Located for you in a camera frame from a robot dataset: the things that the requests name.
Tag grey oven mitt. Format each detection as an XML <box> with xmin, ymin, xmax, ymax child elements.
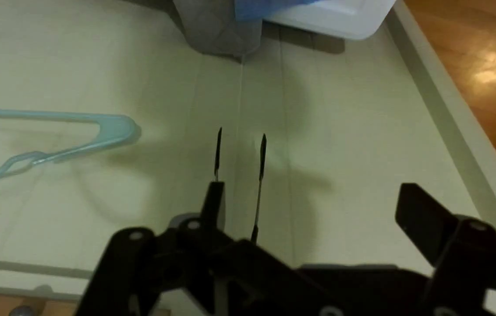
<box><xmin>171</xmin><ymin>0</ymin><xmax>269</xmax><ymax>61</ymax></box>

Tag light blue plastic hanger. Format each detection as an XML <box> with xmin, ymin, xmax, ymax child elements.
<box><xmin>0</xmin><ymin>106</ymin><xmax>144</xmax><ymax>189</ymax></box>

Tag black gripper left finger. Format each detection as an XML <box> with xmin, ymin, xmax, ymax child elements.
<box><xmin>76</xmin><ymin>178</ymin><xmax>346</xmax><ymax>316</ymax></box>

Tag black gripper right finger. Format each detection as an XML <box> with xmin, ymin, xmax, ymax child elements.
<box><xmin>395</xmin><ymin>182</ymin><xmax>496</xmax><ymax>316</ymax></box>

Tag black and steel tongs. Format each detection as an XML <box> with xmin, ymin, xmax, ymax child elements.
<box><xmin>211</xmin><ymin>126</ymin><xmax>271</xmax><ymax>243</ymax></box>

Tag blue pot holder cloth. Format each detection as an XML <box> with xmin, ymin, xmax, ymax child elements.
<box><xmin>234</xmin><ymin>0</ymin><xmax>323</xmax><ymax>24</ymax></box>

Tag white storage bin lid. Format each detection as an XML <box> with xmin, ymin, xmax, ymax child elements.
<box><xmin>264</xmin><ymin>0</ymin><xmax>400</xmax><ymax>41</ymax></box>

